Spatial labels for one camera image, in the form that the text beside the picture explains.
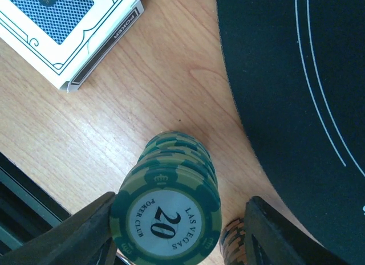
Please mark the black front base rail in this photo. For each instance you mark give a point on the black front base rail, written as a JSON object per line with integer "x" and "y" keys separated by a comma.
{"x": 27, "y": 211}

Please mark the green poker chip stack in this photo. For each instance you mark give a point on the green poker chip stack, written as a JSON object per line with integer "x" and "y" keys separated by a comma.
{"x": 168, "y": 209}

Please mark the orange poker chip stack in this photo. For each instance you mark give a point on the orange poker chip stack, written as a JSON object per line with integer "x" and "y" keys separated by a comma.
{"x": 232, "y": 243}

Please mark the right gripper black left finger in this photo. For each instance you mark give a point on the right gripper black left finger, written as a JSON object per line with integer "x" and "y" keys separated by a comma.
{"x": 83, "y": 238}

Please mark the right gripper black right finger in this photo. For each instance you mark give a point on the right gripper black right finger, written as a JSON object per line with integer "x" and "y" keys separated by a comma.
{"x": 272, "y": 239}

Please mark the blue backed card deck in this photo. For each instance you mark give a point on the blue backed card deck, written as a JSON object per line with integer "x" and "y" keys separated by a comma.
{"x": 57, "y": 18}

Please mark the black round poker mat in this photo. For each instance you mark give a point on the black round poker mat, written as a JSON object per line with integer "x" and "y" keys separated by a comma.
{"x": 296, "y": 71}

